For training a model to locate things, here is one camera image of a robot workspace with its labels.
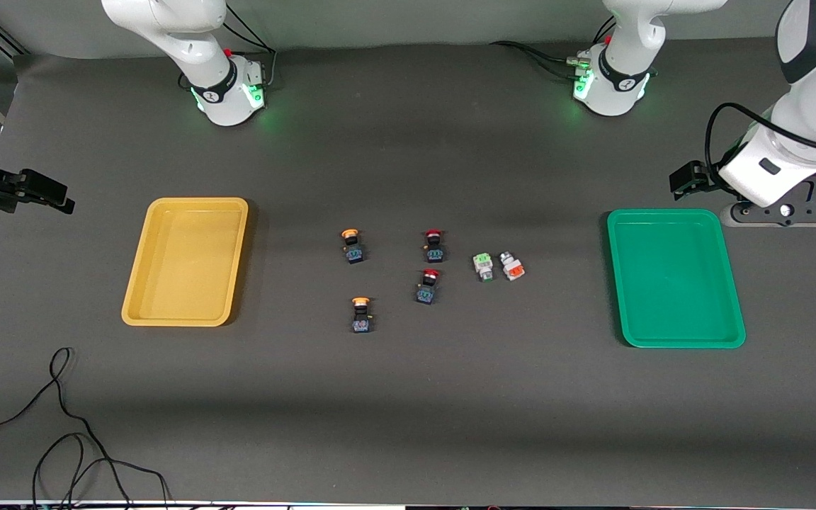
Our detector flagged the white switch with orange block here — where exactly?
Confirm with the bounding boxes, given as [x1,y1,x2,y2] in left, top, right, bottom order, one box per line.
[499,250,527,282]

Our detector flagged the yellow push button switch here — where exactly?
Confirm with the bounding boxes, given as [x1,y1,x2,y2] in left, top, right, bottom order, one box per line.
[351,297,375,334]
[341,228,367,265]

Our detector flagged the green plastic tray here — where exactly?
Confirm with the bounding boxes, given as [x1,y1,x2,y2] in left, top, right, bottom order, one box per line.
[606,208,747,349]

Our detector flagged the yellow plastic tray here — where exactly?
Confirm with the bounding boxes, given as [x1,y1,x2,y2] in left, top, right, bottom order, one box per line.
[121,197,249,327]

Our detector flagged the dark grey table mat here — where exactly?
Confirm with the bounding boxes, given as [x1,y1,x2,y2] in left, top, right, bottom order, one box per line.
[0,28,816,506]

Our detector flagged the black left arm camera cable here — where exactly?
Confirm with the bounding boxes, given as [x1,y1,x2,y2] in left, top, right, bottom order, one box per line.
[704,102,816,186]

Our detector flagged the loose black cable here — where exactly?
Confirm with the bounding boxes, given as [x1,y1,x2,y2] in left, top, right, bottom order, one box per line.
[0,346,172,510]

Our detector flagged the black left base cables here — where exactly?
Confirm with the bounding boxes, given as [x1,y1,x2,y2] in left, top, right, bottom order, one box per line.
[489,14,618,80]

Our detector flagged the black base cables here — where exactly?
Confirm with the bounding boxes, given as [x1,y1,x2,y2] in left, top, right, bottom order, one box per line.
[180,4,278,90]
[489,14,618,80]

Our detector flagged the black right base cables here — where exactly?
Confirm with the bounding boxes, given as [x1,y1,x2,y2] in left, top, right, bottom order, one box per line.
[180,4,278,90]

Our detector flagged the red push button switch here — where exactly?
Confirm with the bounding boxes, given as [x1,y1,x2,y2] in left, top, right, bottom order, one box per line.
[415,268,442,305]
[423,229,448,264]

